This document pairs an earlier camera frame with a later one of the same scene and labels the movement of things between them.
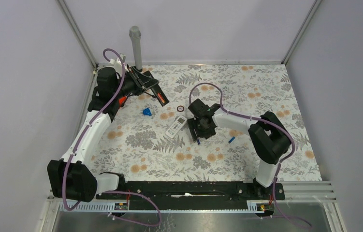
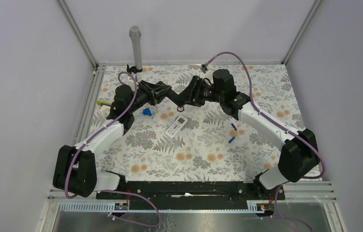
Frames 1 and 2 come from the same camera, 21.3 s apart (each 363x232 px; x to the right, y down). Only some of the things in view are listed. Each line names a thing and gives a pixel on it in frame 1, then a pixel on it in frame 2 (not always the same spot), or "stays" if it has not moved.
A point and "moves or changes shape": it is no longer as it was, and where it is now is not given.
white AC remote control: [176, 126] stays
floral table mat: [148, 140] stays
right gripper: [192, 123] -> [192, 96]
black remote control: [157, 89] moves or changes shape
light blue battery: [231, 139] stays
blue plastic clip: [147, 111] stays
